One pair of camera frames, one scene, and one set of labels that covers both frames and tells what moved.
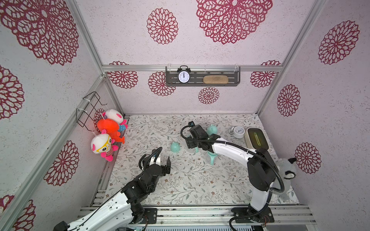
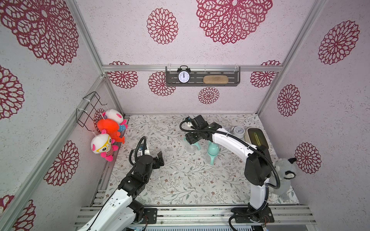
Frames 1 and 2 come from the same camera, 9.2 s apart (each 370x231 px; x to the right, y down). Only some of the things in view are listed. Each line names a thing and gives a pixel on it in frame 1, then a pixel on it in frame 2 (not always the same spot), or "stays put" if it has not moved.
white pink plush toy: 116,116 stays put
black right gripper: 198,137 → 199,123
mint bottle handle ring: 212,155 stays put
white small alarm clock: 238,132 stays put
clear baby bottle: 191,150 stays put
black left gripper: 168,168 → 156,163
